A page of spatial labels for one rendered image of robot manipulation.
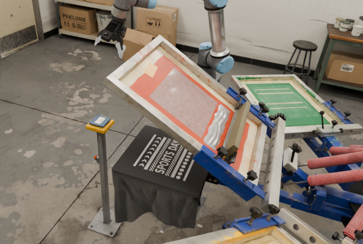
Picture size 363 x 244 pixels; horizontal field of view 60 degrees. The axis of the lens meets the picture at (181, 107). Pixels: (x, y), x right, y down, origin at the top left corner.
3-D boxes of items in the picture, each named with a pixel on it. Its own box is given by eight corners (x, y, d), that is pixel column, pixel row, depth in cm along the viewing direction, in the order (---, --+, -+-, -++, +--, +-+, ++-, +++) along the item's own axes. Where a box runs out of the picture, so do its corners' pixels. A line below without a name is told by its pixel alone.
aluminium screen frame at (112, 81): (102, 83, 129) (106, 77, 127) (156, 39, 177) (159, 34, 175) (249, 199, 135) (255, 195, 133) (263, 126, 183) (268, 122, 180)
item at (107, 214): (87, 228, 242) (74, 127, 191) (101, 207, 260) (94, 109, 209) (112, 237, 237) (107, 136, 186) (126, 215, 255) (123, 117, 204)
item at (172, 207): (115, 223, 186) (113, 170, 164) (119, 219, 189) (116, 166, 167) (190, 249, 176) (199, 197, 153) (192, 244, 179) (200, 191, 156)
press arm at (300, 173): (275, 167, 155) (282, 162, 152) (275, 159, 160) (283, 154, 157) (301, 188, 156) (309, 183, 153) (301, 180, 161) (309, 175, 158)
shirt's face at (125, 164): (111, 169, 165) (111, 169, 165) (145, 125, 201) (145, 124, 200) (200, 196, 154) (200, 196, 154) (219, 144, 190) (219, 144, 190)
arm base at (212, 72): (198, 69, 218) (200, 55, 212) (219, 75, 213) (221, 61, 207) (189, 78, 206) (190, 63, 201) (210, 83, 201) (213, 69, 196)
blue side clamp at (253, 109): (220, 97, 178) (228, 89, 174) (222, 94, 182) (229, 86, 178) (260, 130, 180) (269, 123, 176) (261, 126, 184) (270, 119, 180)
